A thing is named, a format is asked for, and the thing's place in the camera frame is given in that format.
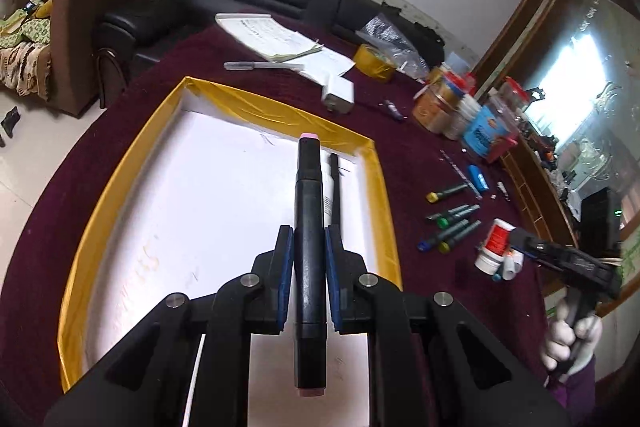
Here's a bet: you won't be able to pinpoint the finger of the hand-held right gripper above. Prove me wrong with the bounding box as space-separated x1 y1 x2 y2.
508 228 549 261

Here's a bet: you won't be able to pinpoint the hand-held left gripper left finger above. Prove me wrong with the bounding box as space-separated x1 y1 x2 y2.
45 225 294 427

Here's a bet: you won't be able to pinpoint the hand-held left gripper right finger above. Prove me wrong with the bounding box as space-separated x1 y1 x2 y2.
325 224 571 427

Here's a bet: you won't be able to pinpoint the small white tube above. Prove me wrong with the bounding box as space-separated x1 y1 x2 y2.
502 252 525 282

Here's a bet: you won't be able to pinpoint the black marker pink caps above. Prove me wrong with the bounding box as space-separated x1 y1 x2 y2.
292 133 331 398

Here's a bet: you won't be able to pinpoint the white bottle red label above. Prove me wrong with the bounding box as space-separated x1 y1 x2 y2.
473 218 516 277

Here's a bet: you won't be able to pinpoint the white tray yellow tape rim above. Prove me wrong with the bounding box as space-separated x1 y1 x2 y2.
57 77 403 395

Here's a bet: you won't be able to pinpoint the person's right forearm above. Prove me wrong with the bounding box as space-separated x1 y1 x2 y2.
546 357 599 427

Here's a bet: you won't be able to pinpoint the person's right hand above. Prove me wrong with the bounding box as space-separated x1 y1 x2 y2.
541 298 604 376

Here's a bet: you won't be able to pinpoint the wooden glass cabinet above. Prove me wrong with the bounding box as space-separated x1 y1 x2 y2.
472 0 640 338

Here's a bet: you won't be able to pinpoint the black marker yellow cap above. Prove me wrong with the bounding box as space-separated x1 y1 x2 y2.
426 183 469 202
438 221 482 254

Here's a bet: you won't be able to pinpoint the thin black pen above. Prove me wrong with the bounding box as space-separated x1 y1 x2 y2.
329 153 344 228

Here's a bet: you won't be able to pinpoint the black marker grey cap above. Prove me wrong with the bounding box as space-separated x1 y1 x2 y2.
426 204 481 223

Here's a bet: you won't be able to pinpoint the blue lighter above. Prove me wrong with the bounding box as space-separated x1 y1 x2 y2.
467 164 488 192

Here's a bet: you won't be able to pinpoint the black marker blue cap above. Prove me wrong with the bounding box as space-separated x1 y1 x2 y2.
418 223 470 253

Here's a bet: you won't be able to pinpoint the thin silver rod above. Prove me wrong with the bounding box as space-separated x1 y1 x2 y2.
440 150 483 200

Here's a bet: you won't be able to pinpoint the blue printed box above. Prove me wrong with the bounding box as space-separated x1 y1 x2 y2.
462 104 518 162

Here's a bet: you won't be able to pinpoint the clear plastic container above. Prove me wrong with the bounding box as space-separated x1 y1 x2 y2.
442 94 483 140

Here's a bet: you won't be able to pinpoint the thin white stick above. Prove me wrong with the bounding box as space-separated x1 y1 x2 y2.
182 334 207 427

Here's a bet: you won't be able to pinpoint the red lid plastic jar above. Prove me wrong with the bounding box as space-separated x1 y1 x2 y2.
500 77 533 118

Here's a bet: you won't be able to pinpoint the plastic jar orange contents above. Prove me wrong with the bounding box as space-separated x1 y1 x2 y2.
412 79 463 135

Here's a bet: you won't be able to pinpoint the white power adapter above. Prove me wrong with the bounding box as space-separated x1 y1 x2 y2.
320 74 356 114

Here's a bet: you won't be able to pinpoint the yellow tape roll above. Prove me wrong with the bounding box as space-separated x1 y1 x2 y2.
352 44 397 84

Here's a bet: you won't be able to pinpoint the white paper sheet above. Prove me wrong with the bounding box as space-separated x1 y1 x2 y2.
295 47 357 84

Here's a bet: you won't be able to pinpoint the black bag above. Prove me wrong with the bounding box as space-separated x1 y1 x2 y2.
380 2 446 62

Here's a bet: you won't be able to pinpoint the white notepad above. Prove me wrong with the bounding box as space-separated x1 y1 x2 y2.
215 13 323 62

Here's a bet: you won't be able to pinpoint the clear plastic bag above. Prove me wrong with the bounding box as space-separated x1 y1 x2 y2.
357 14 431 80

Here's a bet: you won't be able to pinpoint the brown armchair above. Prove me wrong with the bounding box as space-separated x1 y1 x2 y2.
49 0 190 118

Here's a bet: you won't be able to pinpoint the black item on floor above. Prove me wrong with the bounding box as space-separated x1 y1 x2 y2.
0 106 21 148

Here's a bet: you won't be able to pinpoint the patterned blanket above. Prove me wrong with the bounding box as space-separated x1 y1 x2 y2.
0 0 53 100

